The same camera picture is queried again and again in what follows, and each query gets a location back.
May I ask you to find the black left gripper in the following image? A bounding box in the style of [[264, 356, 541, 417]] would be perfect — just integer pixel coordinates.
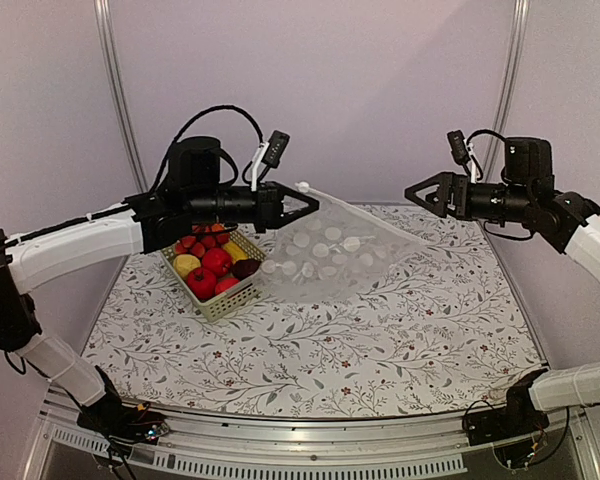
[[187, 180, 320, 234]]

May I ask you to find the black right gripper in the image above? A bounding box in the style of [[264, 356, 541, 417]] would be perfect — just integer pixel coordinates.
[[404, 172, 533, 223]]

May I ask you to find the clear dotted zip top bag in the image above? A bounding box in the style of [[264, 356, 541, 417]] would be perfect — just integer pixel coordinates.
[[254, 182, 428, 303]]

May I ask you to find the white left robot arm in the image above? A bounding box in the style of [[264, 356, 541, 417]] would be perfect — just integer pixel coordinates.
[[0, 136, 319, 434]]

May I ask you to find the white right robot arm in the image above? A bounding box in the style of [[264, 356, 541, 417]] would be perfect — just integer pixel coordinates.
[[404, 130, 600, 436]]

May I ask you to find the yellow corn cob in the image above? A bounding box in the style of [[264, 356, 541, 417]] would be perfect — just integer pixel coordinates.
[[222, 241, 249, 263]]

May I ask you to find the dark purple fruit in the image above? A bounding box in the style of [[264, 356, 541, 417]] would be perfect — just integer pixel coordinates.
[[231, 258, 261, 281]]

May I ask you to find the red strawberry bunch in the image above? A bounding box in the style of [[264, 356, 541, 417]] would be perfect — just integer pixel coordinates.
[[173, 224, 231, 259]]

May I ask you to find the red apple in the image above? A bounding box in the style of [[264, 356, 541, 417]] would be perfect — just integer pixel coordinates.
[[214, 277, 240, 295]]

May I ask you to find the red pomegranate front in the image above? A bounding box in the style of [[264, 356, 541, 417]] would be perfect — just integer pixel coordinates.
[[186, 267, 217, 302]]

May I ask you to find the beige perforated plastic basket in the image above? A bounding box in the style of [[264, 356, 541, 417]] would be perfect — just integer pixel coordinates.
[[160, 229, 266, 321]]

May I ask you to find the yellow lemon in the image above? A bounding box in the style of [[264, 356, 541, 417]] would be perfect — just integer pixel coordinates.
[[172, 254, 201, 280]]

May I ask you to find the floral patterned table mat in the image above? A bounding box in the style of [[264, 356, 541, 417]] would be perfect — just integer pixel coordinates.
[[83, 206, 545, 418]]

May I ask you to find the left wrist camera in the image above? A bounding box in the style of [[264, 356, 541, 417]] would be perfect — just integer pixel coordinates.
[[243, 130, 290, 192]]

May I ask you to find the right aluminium corner post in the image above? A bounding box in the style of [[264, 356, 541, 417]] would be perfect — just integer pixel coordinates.
[[472, 0, 531, 176]]

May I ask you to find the aluminium corner post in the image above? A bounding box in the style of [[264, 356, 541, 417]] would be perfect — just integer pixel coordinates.
[[472, 0, 531, 176], [93, 0, 148, 191]]

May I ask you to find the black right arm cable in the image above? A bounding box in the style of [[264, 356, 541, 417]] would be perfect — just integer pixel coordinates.
[[462, 128, 509, 151]]

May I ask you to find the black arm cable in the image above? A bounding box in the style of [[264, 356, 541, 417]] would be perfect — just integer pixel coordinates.
[[149, 104, 267, 194], [462, 128, 509, 151]]

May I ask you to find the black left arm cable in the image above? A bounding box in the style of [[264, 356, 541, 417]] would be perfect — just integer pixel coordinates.
[[149, 104, 267, 194]]

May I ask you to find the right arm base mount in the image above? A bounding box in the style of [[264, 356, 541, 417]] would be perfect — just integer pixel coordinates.
[[462, 407, 549, 446]]

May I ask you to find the aluminium front rail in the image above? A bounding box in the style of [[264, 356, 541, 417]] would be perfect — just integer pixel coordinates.
[[20, 388, 600, 479]]

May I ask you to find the left aluminium corner post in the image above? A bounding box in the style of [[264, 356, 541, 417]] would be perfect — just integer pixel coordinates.
[[93, 0, 148, 191]]

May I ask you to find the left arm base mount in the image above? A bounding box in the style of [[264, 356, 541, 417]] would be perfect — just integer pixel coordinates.
[[77, 395, 170, 444]]

